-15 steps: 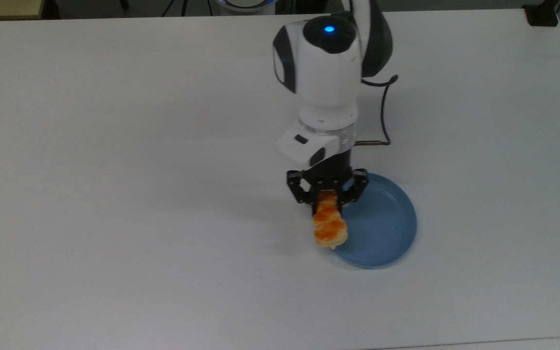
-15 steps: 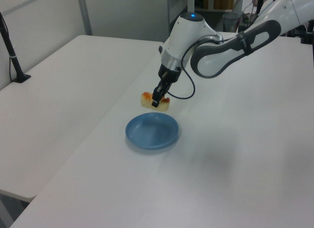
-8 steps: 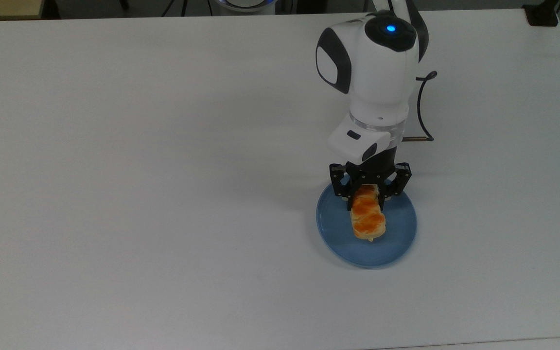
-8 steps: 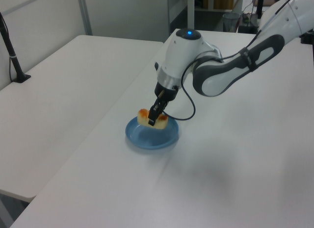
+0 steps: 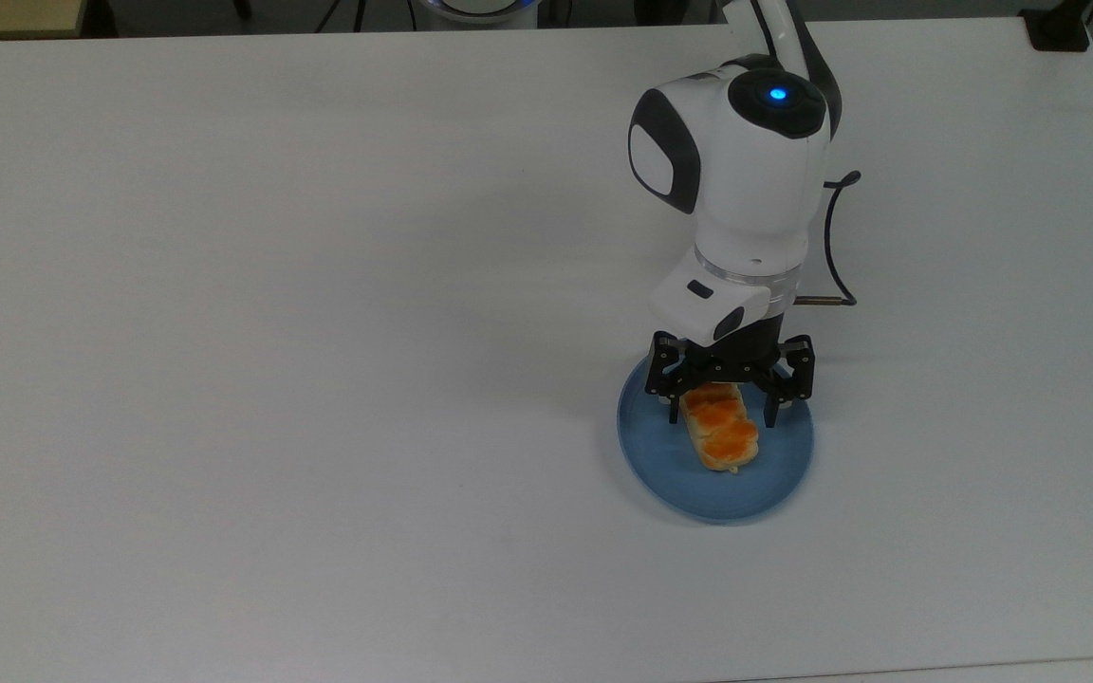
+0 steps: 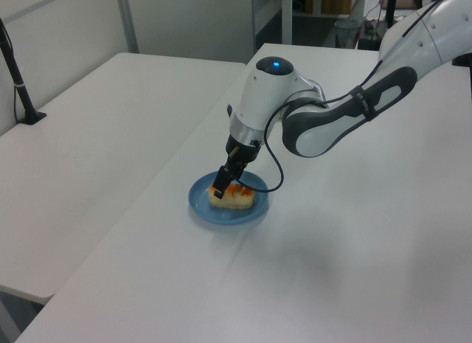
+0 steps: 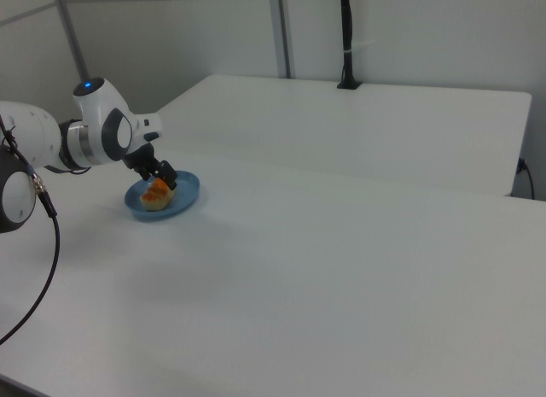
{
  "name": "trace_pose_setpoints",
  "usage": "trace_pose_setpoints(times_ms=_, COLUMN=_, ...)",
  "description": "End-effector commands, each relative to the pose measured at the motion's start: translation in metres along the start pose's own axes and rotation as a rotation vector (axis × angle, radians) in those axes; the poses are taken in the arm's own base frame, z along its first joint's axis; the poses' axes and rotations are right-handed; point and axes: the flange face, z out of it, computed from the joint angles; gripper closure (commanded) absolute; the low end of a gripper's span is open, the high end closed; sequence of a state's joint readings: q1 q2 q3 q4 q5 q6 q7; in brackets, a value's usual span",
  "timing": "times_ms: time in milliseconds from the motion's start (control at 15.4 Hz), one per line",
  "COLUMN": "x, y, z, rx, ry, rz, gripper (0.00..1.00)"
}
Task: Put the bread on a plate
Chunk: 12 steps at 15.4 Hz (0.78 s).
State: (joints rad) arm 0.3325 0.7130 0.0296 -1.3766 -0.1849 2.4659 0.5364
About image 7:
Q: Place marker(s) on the white background table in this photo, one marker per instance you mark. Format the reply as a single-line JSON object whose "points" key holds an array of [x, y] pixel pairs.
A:
{"points": [[362, 128]]}

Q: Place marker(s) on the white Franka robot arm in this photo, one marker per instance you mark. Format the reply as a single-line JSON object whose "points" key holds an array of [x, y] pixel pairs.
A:
{"points": [[98, 132]]}

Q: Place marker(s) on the black camera stand pole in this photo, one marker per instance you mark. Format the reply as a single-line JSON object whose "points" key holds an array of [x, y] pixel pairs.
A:
{"points": [[349, 38]]}

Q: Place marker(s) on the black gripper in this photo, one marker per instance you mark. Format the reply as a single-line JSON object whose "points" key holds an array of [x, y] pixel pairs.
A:
{"points": [[143, 158]]}

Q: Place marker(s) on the orange glazed bread loaf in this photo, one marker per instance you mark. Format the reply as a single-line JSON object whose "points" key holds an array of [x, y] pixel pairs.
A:
{"points": [[157, 198]]}

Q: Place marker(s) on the blue plastic plate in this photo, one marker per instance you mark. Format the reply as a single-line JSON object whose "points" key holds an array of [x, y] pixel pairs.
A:
{"points": [[187, 192]]}

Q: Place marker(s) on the grey wall frame post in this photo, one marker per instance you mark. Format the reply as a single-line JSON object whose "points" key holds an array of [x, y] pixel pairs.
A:
{"points": [[285, 30], [72, 34]]}

